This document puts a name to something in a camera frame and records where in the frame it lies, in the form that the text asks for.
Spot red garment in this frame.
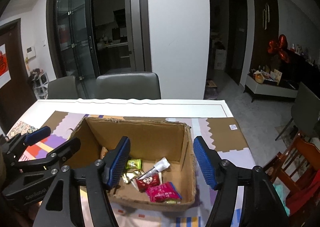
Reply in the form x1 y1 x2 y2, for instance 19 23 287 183
285 164 320 207

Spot red foil balloons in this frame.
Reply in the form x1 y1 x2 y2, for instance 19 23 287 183
267 34 292 64

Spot pink snack packet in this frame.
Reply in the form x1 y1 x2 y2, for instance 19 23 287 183
145 182 182 203

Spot dark brown entrance door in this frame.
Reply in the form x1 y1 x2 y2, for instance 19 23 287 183
0 18 37 127

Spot white shoe rack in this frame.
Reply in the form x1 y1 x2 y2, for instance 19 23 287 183
29 68 49 100

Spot white hallway box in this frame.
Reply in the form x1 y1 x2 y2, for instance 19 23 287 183
214 49 227 70

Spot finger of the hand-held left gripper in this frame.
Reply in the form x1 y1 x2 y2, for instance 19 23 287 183
15 138 82 169
5 126 52 165

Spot dark hallway door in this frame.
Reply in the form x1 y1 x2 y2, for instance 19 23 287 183
229 0 248 85

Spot colourful patterned tablecloth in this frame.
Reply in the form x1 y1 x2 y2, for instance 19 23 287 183
7 110 250 227

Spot white low side table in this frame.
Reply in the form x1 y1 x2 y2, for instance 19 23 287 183
244 67 299 102

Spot silver refrigerator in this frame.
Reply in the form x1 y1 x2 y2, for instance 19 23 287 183
124 0 145 72

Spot floral patterned placemat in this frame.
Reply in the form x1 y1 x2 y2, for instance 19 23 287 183
10 121 38 137

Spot grey dining chair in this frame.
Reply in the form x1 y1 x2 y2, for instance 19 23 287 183
47 75 79 99
95 72 162 99
275 82 320 141

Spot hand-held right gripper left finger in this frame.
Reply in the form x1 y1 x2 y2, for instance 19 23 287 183
37 136 131 227

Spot brown cardboard box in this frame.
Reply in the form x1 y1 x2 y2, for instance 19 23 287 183
67 116 197 212

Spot dark tall cabinet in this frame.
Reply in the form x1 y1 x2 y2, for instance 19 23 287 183
251 0 279 72

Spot dark red snack packet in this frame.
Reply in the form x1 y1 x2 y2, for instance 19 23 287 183
136 173 160 192

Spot red and white door poster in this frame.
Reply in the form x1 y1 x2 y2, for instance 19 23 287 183
0 44 12 87

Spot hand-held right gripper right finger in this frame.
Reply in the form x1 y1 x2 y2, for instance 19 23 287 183
193 136 288 227

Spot white and black stick sachet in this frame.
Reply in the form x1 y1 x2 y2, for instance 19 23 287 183
139 157 171 180

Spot wooden chair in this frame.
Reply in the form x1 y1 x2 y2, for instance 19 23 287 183
262 134 320 217

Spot teal cloth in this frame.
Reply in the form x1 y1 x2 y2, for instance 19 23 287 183
272 183 290 215

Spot green and yellow candy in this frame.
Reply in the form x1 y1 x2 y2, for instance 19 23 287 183
126 158 142 169

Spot glass sliding door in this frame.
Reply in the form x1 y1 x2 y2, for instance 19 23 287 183
46 0 148 79

